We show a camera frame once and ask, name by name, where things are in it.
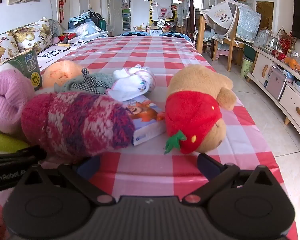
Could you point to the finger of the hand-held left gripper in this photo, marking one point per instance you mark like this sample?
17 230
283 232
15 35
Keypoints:
15 157

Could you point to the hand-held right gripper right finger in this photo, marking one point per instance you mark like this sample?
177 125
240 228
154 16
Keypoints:
210 166

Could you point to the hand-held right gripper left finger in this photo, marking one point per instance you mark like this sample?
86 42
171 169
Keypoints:
88 167

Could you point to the red purple knit hat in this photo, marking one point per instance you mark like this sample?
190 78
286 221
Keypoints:
77 122

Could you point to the pink knit hat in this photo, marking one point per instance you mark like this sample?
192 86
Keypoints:
7 97

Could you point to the cartoon printed box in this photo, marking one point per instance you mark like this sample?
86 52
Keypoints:
145 130

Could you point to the bear plush with strawberry hat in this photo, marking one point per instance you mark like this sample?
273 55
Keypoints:
197 87

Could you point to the grey green scarf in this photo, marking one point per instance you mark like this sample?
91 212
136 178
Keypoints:
100 80

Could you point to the peach knit hat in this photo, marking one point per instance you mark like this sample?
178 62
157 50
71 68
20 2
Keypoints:
62 73

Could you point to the yellow green cloth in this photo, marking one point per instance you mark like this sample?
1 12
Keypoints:
2 142

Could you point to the green box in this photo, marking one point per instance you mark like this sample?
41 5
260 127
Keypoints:
27 67

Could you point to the green bin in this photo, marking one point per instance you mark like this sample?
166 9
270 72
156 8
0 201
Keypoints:
247 67

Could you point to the silver case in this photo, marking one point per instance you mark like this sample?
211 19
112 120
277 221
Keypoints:
276 83

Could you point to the white television cabinet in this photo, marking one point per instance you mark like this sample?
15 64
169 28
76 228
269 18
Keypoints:
295 102

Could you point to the floral sofa cushion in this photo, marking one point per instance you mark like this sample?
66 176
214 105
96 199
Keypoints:
2 47
32 35

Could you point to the sofa with cartoon sheet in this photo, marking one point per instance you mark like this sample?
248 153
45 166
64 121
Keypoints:
55 53

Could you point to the pink stool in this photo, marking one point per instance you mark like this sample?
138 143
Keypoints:
221 54

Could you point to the yellow power strip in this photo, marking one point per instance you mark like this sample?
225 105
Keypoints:
64 44

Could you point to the red checkered tablecloth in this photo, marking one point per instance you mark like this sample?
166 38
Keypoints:
145 55

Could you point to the red box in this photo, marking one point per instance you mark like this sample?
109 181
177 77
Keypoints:
66 36

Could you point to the bag of oranges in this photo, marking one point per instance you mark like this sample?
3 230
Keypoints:
296 65

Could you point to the blue stool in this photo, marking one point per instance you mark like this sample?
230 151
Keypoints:
135 33
173 35

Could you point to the wooden dining table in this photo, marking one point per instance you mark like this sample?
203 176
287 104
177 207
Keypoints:
201 30

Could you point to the pile of plastic bags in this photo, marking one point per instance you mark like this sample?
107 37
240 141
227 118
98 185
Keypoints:
90 28

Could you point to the dark blue suitcase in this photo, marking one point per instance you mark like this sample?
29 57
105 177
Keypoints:
75 24

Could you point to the white blue carton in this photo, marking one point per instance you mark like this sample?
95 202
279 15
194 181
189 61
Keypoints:
155 32

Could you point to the red flower plant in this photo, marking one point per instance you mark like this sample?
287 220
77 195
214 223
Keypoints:
286 40

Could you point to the wooden chair with blue cover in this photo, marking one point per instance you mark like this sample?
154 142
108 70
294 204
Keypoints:
247 20

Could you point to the cartoon printed food cover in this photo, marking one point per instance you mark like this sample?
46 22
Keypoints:
220 15

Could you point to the plastic drawer tower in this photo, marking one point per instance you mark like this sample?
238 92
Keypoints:
126 20

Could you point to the chair draped with clothes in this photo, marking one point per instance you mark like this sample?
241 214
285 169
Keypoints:
187 12

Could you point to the giraffe height chart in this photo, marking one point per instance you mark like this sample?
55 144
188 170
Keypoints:
152 0

